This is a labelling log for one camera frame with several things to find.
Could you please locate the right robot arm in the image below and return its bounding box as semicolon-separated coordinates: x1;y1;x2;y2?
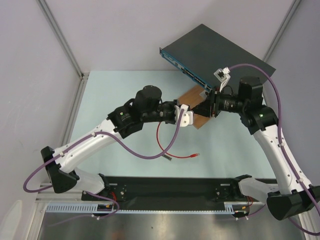
192;76;320;221

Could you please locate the wooden base board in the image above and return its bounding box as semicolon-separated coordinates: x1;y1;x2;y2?
178;85;210;130

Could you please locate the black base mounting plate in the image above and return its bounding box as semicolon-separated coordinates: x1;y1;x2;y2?
82;175;266;211

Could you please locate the silver SFP module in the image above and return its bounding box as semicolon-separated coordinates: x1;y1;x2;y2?
162;154;172;161

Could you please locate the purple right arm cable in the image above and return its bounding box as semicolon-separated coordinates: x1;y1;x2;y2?
229;63;320;236

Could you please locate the red ethernet patch cable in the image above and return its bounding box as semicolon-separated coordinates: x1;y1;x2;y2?
156;121;201;160

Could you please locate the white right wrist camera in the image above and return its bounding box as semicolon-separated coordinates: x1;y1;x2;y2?
213;67;231;92

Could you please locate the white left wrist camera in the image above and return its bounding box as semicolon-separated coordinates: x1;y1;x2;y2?
174;104;195;127

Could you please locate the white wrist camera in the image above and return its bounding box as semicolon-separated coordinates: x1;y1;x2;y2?
213;67;231;92
174;104;195;127

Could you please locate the white slotted cable duct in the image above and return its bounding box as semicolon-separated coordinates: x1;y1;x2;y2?
46;202;118;213

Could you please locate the blue network switch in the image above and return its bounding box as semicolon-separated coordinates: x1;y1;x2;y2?
159;24;276;92

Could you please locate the aluminium frame rail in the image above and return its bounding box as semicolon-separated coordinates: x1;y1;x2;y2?
35;187;82;203

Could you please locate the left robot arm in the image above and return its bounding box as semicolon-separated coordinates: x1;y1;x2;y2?
41;85;194;200

